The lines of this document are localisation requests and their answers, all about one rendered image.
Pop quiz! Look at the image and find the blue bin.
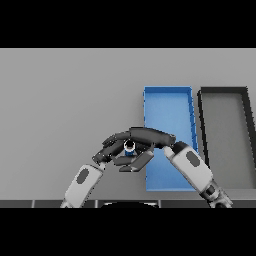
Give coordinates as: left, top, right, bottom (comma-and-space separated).
143, 86, 200, 192

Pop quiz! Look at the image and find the blue pipe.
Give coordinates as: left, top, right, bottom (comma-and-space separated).
123, 139, 136, 158

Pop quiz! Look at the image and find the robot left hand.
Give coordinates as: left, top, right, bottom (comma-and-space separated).
91, 131, 133, 166

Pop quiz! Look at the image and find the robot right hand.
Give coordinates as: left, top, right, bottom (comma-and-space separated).
112, 126, 177, 173

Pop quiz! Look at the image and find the dark grey bin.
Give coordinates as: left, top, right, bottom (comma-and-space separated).
196, 86, 256, 191

